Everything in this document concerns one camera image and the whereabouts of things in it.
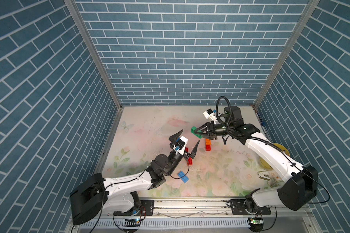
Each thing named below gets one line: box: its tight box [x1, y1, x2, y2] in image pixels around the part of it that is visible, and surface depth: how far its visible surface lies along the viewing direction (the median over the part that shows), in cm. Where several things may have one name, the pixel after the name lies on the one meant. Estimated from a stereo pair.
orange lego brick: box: [204, 138, 212, 146], surface depth 98 cm
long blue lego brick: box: [177, 170, 190, 184], surface depth 86 cm
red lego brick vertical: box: [186, 156, 193, 166], surface depth 91 cm
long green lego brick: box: [190, 126, 204, 139], surface depth 70 cm
